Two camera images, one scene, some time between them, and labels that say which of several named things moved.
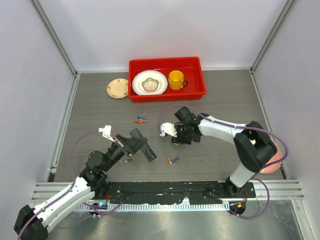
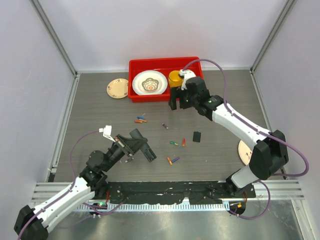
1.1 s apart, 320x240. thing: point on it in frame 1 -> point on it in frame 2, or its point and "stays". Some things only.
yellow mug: [176, 80] stays
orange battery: [169, 160] stays
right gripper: [180, 139] -> [174, 93]
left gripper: [129, 146] stays
